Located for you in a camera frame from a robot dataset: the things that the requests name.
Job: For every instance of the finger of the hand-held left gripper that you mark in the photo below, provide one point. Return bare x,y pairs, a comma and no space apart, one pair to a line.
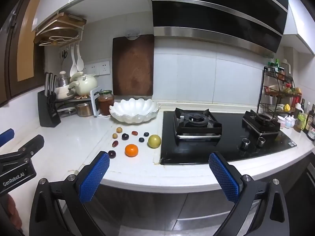
6,137
33,145

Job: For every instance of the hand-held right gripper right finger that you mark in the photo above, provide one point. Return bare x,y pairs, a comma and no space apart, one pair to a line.
224,177

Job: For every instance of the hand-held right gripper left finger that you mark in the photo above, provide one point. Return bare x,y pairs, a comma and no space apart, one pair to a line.
94,177

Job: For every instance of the dark purple grape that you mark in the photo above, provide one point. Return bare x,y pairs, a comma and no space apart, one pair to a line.
125,136
112,154

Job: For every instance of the red grape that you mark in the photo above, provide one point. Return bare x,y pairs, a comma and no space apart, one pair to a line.
115,143

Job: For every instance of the orange tangerine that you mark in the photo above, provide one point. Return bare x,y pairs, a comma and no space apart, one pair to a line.
131,150

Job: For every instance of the yellow-green round fruit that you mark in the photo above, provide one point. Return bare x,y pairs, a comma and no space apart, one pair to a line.
154,141

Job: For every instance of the white scalloped bowl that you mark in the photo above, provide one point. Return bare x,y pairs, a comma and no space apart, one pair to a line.
134,110

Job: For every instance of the person's left hand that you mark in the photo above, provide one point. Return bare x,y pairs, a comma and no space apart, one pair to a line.
10,210

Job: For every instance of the black knife block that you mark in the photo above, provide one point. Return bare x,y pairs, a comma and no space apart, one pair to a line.
48,113

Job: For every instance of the black glass gas stove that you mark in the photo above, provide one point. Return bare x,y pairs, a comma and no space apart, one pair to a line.
196,150

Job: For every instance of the metal stove knob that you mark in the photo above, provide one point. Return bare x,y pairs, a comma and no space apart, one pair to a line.
261,142
245,144

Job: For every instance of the steel pan lid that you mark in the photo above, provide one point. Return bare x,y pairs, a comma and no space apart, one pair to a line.
66,111

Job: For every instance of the black counter shelf rack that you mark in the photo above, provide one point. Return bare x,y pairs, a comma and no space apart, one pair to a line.
73,99

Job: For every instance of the steel pot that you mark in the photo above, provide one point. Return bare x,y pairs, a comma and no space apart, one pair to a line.
85,110

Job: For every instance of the black burner grate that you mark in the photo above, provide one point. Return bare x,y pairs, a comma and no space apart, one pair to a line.
196,120
262,121

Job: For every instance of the grey base cabinet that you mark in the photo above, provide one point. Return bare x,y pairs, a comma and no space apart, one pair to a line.
160,209

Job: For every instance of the glass jar green lid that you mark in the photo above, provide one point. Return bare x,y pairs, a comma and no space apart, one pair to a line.
105,104

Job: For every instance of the pink small cup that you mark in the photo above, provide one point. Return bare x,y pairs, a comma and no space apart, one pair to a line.
282,122

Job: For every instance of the cream ceramic pot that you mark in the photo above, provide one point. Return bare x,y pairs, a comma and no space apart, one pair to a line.
86,83

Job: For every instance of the white plastic spoon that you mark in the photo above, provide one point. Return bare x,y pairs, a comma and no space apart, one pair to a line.
73,66
79,62

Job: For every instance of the yellow-green bottle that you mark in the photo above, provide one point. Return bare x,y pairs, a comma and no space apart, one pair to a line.
300,123

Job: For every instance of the black scissors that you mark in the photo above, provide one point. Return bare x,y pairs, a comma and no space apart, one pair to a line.
64,54

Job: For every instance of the brown wooden door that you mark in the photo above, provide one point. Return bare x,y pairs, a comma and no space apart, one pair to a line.
27,41

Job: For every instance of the dark sauce bottle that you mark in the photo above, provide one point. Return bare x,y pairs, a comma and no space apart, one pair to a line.
311,130

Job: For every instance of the red sauce bottle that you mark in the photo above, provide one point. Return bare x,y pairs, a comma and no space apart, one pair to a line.
295,102

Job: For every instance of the round wooden board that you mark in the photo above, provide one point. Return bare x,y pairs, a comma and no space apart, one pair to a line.
54,33

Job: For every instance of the brown wooden cutting board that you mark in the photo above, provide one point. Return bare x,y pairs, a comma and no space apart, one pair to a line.
133,66

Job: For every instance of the green cap bottle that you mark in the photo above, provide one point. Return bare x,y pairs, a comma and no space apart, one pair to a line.
273,66

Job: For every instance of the white plastic bottle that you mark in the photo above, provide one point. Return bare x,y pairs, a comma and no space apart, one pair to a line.
286,66

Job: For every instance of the rectangular wooden board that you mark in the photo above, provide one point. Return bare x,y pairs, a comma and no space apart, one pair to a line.
66,19

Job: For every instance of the clear suction hook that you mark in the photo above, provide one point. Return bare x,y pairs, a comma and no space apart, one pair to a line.
133,34

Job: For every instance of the black range hood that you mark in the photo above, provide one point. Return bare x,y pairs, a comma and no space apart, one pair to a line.
216,17

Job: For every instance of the white rectangular frame stand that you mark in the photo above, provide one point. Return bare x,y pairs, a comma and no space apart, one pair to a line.
93,103

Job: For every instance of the white wall socket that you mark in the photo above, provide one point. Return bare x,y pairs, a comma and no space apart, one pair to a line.
104,67
96,68
88,68

